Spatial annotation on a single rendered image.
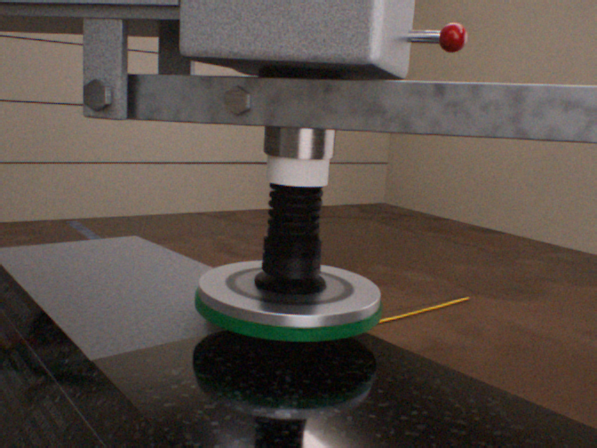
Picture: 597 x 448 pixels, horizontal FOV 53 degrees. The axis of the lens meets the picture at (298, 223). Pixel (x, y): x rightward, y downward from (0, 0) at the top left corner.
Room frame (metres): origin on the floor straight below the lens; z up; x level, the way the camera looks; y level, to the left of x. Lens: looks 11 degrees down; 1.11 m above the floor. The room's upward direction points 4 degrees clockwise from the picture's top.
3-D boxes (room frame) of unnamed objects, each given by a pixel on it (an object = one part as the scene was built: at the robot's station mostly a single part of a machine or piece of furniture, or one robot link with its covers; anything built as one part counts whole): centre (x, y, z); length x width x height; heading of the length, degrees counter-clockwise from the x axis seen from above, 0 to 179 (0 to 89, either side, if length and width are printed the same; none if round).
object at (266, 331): (0.68, 0.01, 0.90); 0.22 x 0.22 x 0.04
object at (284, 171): (0.68, 0.01, 1.05); 0.07 x 0.07 x 0.04
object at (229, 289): (0.68, 0.01, 0.90); 0.21 x 0.21 x 0.01
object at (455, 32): (0.71, -0.14, 1.20); 0.08 x 0.03 x 0.03; 73
